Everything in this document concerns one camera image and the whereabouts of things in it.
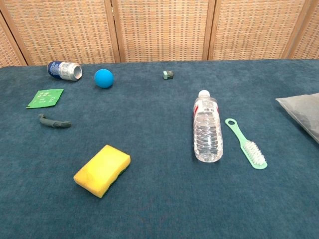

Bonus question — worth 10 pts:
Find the blue ball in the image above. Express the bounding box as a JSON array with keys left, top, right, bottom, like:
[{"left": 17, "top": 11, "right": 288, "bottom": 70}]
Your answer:
[{"left": 94, "top": 69, "right": 115, "bottom": 89}]

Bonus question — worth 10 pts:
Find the clear plastic water bottle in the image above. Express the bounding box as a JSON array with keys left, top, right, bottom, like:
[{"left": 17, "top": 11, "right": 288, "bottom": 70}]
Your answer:
[{"left": 193, "top": 89, "right": 224, "bottom": 164}]

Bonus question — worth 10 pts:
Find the wicker folding screen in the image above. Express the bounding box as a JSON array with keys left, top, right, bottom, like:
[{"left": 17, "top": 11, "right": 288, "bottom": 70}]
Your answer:
[{"left": 0, "top": 0, "right": 319, "bottom": 68}]

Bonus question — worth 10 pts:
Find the yellow sponge with green pad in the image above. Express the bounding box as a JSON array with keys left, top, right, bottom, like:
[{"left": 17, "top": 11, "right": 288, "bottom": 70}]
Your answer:
[{"left": 73, "top": 144, "right": 131, "bottom": 199}]

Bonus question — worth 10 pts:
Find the green sachet packet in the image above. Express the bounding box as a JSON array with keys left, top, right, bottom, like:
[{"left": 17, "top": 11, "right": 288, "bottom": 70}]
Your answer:
[{"left": 26, "top": 88, "right": 64, "bottom": 109}]

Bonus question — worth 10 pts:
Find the grey plastic pouch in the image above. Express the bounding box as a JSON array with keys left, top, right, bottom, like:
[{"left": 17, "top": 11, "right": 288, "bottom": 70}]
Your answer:
[{"left": 275, "top": 92, "right": 319, "bottom": 145}]

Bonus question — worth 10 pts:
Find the mint green brush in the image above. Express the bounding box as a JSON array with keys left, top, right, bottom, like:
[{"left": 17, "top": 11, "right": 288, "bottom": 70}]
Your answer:
[{"left": 225, "top": 118, "right": 268, "bottom": 170}]

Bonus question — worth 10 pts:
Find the blue and white drink can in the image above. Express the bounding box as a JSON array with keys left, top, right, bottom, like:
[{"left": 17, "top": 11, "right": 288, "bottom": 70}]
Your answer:
[{"left": 47, "top": 61, "right": 83, "bottom": 82}]

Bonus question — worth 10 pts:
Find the blue carpet table cover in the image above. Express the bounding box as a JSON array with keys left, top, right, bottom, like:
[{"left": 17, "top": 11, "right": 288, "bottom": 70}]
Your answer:
[{"left": 0, "top": 59, "right": 319, "bottom": 239}]

